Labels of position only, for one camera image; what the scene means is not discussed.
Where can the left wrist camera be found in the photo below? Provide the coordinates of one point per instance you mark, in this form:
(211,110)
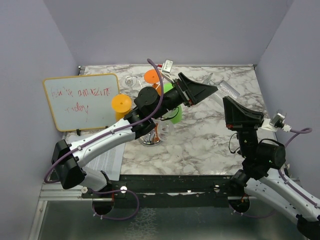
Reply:
(165,70)

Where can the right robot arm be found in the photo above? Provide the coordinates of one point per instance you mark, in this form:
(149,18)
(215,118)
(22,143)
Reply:
(262,174)

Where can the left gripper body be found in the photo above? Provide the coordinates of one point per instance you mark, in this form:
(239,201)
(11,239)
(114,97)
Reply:
(183,92)

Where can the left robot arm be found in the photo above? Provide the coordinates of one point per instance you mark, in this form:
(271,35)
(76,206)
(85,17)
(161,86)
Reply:
(69,160)

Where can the clear wine glass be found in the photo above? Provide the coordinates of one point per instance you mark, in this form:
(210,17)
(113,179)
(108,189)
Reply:
(133,85)
(165,126)

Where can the yellow framed whiteboard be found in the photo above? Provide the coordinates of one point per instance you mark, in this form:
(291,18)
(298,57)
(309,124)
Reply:
(82,102)

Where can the black base frame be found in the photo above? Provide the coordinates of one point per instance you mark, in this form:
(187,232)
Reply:
(167,191)

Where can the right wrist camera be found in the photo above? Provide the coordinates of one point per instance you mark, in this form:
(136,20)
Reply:
(277,122)

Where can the aluminium rail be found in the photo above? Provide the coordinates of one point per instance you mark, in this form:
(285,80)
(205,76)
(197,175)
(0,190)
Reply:
(55,192)

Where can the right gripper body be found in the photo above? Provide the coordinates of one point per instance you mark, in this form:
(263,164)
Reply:
(244,127)

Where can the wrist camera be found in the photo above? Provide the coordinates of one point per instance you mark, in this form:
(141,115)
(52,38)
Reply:
(165,70)
(277,122)

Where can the orange wine glass front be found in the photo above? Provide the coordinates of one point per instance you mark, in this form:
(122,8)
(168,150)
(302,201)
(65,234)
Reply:
(122,105)

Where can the chrome wine glass rack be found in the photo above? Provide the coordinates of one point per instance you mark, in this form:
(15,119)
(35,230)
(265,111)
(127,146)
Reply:
(151,138)

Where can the green wine glass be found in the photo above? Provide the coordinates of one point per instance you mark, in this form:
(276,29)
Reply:
(175,115)

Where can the printed paper sheet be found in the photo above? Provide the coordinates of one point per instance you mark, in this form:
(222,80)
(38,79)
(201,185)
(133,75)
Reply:
(109,162)

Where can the orange wine glass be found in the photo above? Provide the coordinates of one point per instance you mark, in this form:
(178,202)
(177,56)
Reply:
(122,105)
(151,77)

